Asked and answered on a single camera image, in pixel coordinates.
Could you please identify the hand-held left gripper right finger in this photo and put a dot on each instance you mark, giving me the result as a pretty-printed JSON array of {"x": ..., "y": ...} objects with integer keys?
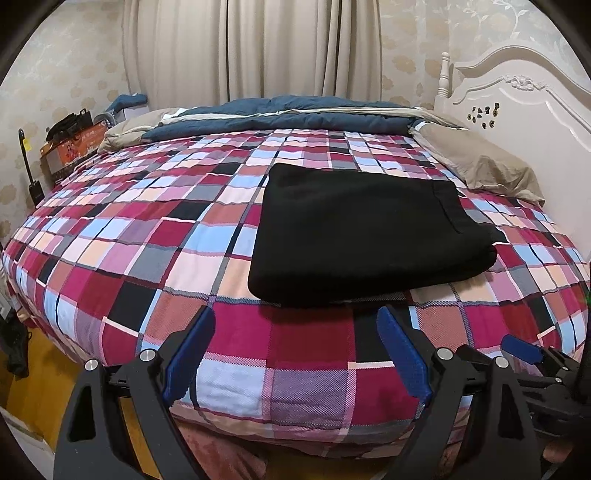
[{"x": 401, "y": 346}]

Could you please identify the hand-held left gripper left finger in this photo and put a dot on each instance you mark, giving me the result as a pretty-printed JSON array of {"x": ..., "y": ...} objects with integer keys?
[{"x": 189, "y": 350}]

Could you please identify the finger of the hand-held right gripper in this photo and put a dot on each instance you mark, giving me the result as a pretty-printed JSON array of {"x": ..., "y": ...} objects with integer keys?
[{"x": 524, "y": 350}]

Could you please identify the black pants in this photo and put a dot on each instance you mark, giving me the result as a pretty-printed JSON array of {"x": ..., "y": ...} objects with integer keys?
[{"x": 360, "y": 230}]

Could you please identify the plaid bed sheet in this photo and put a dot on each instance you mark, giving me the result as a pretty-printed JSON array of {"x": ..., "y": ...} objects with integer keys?
[{"x": 138, "y": 240}]

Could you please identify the dark hanging garment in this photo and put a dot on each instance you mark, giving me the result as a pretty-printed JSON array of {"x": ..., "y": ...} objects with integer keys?
[{"x": 14, "y": 346}]

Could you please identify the beige pillow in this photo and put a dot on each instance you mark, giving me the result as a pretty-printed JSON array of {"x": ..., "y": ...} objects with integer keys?
[{"x": 480, "y": 161}]

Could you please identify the black handheld radio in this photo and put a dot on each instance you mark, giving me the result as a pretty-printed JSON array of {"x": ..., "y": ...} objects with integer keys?
[{"x": 33, "y": 187}]

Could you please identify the orange printed box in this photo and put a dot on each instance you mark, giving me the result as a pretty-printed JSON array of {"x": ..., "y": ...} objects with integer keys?
[{"x": 74, "y": 147}]

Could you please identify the cluster of dark stickers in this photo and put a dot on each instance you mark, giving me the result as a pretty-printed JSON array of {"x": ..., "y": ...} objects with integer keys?
[{"x": 484, "y": 115}]

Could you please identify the white carved headboard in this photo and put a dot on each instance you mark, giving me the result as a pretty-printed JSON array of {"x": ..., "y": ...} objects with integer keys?
[{"x": 521, "y": 106}]

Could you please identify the blue cloth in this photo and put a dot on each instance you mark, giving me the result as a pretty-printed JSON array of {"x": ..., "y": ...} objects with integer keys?
[{"x": 129, "y": 102}]

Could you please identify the blue and beige quilt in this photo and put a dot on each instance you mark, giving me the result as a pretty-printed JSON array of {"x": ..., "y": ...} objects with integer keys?
[{"x": 286, "y": 113}]

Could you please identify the black bag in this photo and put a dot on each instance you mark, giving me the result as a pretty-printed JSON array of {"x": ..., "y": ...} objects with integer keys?
[{"x": 69, "y": 123}]

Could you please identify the beige curtain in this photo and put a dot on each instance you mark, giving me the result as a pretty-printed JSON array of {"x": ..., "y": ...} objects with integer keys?
[{"x": 258, "y": 50}]

